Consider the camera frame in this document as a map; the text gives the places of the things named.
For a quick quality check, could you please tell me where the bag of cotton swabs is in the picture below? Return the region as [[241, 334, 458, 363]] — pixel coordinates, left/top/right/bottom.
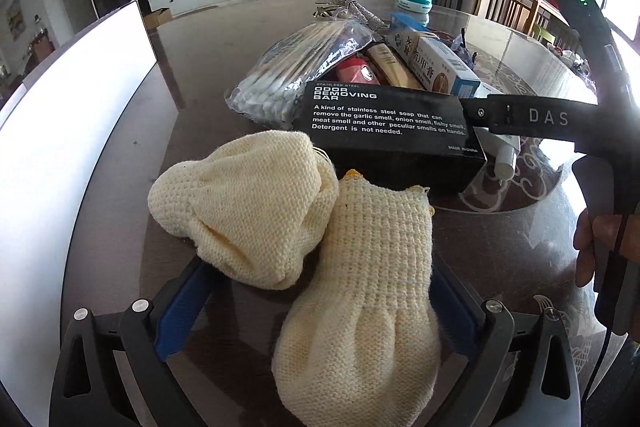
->
[[225, 21, 387, 131]]

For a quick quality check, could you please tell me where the brown cardboard box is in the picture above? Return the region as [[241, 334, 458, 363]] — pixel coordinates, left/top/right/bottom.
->
[[144, 7, 174, 30]]

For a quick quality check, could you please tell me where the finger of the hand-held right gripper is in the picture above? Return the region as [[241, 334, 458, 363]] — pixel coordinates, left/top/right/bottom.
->
[[462, 94, 601, 152]]

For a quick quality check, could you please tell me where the cream knitted pouch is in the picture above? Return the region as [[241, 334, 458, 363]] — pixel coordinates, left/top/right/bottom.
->
[[148, 130, 340, 291], [271, 170, 442, 417]]

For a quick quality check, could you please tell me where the white tube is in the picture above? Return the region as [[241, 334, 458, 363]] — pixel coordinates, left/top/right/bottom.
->
[[492, 132, 522, 181]]

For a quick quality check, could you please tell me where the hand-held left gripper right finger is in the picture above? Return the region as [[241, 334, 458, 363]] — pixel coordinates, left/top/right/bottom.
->
[[432, 257, 586, 427]]

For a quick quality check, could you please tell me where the framed wall painting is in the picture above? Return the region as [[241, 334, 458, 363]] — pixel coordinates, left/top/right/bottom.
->
[[6, 0, 26, 36]]

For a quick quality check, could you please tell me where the red sachet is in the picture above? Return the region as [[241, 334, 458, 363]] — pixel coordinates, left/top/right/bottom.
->
[[336, 57, 382, 85]]

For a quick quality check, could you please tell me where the blue and white medicine box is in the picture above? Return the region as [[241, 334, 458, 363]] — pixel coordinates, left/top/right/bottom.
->
[[389, 13, 482, 96]]

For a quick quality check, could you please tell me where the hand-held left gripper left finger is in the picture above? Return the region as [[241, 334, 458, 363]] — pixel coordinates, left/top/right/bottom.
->
[[50, 257, 211, 427]]

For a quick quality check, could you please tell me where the white storage container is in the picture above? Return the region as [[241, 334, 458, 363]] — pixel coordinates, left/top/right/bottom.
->
[[0, 0, 174, 408]]

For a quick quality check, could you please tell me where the teal round container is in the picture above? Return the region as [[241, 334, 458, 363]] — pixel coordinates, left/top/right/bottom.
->
[[396, 0, 434, 26]]

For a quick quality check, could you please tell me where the person's right hand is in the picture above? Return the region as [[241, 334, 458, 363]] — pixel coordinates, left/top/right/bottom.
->
[[574, 208, 640, 289]]

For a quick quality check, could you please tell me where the silver foil packet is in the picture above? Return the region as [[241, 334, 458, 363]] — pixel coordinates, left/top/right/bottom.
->
[[314, 0, 387, 31]]

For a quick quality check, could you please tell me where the black cardboard box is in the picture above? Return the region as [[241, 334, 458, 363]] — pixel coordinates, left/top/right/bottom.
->
[[300, 80, 487, 196]]

